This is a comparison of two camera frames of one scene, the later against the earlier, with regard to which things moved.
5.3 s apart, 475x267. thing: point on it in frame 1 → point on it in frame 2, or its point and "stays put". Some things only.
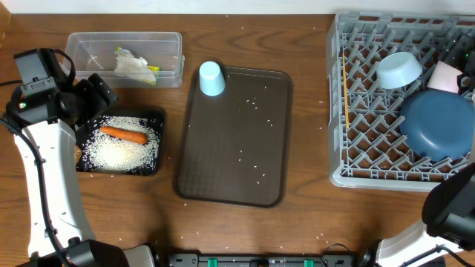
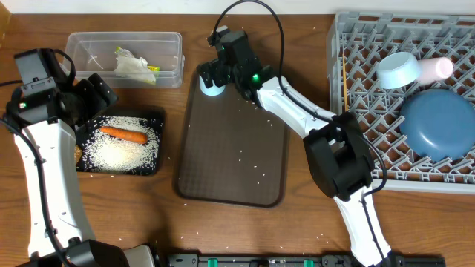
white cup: [445, 77] → [433, 70]
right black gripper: [462, 42] → [219, 68]
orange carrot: [125, 134] stays put
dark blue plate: [438, 124] stays put
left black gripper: [109, 99] stays put
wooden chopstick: [345, 89] stays put
